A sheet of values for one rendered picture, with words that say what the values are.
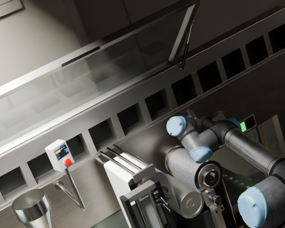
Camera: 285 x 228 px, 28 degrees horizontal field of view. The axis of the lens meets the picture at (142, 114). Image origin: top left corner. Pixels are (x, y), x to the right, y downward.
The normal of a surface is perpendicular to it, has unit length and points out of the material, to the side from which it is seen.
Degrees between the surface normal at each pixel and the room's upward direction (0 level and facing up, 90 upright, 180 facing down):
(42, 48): 90
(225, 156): 90
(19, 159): 90
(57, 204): 90
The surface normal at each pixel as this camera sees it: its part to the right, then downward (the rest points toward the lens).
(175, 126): -0.57, -0.05
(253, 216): -0.90, 0.32
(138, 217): 0.46, 0.21
